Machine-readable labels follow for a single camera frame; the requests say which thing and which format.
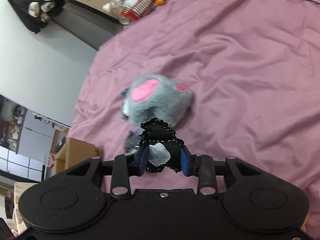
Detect grey pink plush toy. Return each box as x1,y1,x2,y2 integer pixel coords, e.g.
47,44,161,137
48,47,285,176
120,74,195,156

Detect cardboard box on floor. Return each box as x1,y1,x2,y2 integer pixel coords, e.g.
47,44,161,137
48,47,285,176
53,138,103,174

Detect purple bed sheet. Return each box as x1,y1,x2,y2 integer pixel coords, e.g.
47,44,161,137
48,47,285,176
68,0,319,239

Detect red plastic basket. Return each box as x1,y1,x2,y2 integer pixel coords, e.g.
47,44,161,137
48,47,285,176
118,0,156,25

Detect black white hanging clothes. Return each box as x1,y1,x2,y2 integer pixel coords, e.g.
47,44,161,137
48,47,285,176
8,0,65,34

